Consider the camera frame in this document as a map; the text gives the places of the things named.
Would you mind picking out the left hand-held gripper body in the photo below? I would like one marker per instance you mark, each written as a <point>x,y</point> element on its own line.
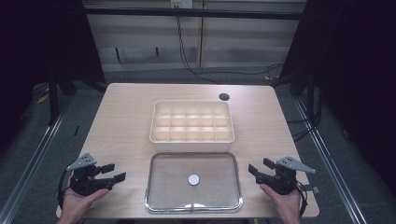
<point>83,183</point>

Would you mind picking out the person's right hand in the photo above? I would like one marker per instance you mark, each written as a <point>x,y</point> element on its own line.
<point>285,205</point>

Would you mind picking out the black metal stand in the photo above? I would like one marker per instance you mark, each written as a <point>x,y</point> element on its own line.
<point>53,99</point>
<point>309,90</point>

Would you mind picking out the white wall power socket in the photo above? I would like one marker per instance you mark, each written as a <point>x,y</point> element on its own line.
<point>181,3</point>

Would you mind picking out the black horizontal bar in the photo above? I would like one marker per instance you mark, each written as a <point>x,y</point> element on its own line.
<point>193,13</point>

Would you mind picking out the clear plastic box lid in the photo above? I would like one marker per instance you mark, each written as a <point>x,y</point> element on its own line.
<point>174,186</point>

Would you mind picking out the person's left hand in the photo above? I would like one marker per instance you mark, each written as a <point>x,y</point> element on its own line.
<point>76,203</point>

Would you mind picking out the black curtain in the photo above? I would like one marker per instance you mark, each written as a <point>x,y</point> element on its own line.
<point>40,46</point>
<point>358,77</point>

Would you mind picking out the white compartment organizer box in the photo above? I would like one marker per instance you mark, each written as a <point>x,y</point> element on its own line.
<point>191,126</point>

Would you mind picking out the white round lid knob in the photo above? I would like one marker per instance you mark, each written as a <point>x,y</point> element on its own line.
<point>193,179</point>

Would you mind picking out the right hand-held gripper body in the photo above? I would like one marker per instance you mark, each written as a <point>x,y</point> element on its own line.
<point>281,182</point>

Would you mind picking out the aluminium floor rail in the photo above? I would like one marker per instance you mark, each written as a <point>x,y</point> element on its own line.
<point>34,155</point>
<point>327,155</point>

